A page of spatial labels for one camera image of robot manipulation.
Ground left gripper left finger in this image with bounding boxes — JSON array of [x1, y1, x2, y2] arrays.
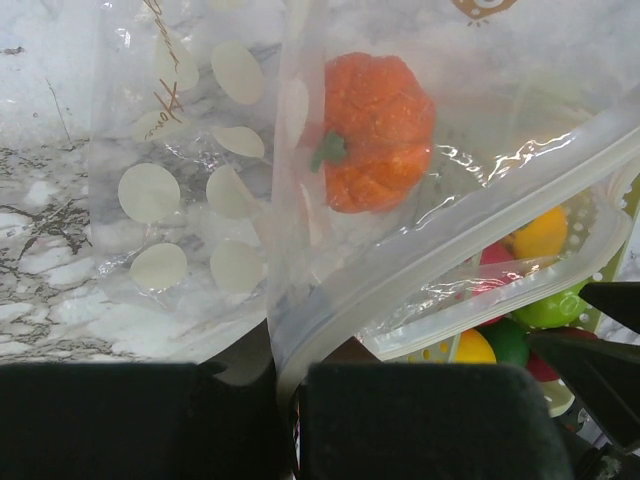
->
[[1, 325, 285, 479]]

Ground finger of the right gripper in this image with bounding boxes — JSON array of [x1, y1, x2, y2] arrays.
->
[[579, 282, 639, 323], [527, 329, 639, 450]]

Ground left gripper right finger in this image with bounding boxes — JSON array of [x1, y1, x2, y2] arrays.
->
[[297, 340, 574, 479]]

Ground pale green plastic basket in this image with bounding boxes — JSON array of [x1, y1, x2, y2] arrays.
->
[[385, 155, 639, 417]]

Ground yellow toy bell pepper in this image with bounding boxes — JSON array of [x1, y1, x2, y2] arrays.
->
[[501, 206, 568, 259]]

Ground clear zip top bag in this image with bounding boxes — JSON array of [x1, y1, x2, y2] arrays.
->
[[89, 1, 639, 391]]

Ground orange toy pumpkin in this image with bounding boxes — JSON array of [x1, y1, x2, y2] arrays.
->
[[311, 52, 436, 214]]

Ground light green toy apple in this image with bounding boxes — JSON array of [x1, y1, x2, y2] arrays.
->
[[512, 281, 587, 329]]

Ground dark red toy fruit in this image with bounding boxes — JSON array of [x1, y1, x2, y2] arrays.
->
[[524, 327, 601, 384]]

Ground dark green toy lime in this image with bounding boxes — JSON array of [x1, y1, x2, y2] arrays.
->
[[478, 318, 530, 367]]

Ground red toy apple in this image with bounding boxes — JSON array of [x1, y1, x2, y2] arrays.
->
[[471, 242, 517, 298]]

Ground yellow toy lemon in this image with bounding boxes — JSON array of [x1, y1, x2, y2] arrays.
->
[[454, 329, 497, 364]]

